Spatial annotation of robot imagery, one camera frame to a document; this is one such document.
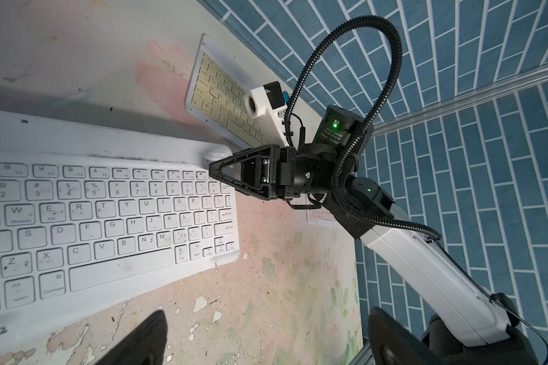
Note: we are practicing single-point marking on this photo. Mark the yellow keyboard at back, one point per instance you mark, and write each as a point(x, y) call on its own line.
point(215, 97)

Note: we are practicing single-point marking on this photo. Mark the white keyboard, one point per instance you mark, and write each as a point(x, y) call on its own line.
point(92, 216)

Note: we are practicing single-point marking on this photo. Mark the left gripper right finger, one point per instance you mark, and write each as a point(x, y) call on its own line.
point(392, 344)

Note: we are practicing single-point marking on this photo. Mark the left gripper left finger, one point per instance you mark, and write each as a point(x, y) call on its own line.
point(144, 345)

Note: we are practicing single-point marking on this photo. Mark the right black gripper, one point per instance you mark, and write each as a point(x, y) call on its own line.
point(306, 170)

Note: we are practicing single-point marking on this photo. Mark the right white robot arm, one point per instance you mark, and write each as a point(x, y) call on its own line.
point(470, 325)

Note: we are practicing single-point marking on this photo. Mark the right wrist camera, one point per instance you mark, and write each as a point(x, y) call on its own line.
point(266, 107)

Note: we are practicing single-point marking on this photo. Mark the pink keyboard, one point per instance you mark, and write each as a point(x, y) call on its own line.
point(321, 217)

